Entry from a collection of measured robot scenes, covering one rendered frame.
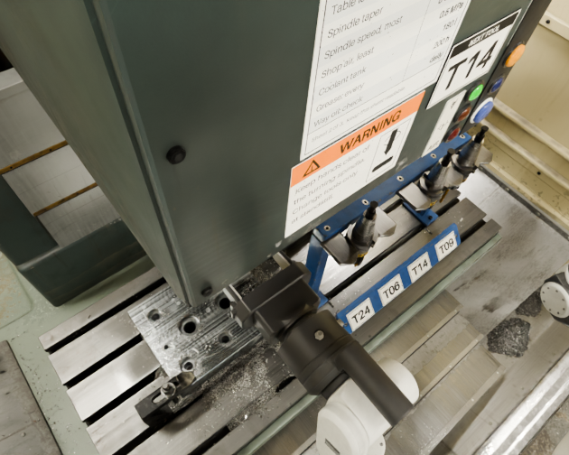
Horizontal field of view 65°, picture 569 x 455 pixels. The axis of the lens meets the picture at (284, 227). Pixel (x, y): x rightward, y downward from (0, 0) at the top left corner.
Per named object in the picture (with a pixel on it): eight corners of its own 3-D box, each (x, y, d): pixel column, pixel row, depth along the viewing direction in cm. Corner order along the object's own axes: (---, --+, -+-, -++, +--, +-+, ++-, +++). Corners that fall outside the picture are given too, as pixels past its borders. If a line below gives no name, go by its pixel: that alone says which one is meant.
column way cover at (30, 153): (209, 173, 137) (187, 18, 93) (60, 255, 119) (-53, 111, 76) (200, 163, 139) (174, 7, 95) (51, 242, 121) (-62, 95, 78)
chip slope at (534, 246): (538, 282, 155) (585, 245, 133) (401, 413, 129) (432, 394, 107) (362, 130, 189) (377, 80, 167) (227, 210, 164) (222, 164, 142)
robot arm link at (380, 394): (345, 345, 64) (402, 411, 60) (289, 387, 58) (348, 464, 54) (374, 305, 56) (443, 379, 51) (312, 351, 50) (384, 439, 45)
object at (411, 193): (434, 203, 97) (436, 201, 96) (418, 215, 95) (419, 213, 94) (411, 182, 100) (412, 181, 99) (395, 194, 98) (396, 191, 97)
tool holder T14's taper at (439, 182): (431, 171, 100) (441, 151, 94) (448, 181, 98) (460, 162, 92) (420, 182, 98) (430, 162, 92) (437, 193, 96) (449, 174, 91)
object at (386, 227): (400, 228, 93) (401, 227, 92) (382, 242, 91) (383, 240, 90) (377, 207, 96) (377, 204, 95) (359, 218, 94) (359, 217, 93)
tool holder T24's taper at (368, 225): (364, 220, 92) (371, 201, 86) (377, 236, 90) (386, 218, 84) (347, 229, 90) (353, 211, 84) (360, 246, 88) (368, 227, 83)
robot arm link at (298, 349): (305, 246, 60) (367, 313, 55) (300, 278, 68) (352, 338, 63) (228, 300, 55) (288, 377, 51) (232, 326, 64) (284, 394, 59)
